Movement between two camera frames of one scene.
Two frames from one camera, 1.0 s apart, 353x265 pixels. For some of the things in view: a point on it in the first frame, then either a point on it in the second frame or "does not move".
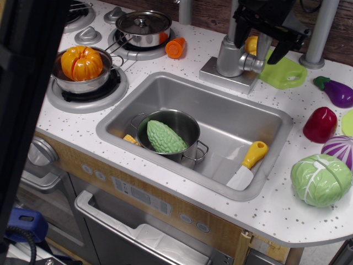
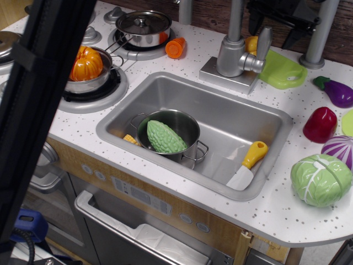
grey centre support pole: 185,11 does not move
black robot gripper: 272,17 to 302,14
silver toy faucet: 233,68 does not move
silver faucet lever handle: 247,61 does not move
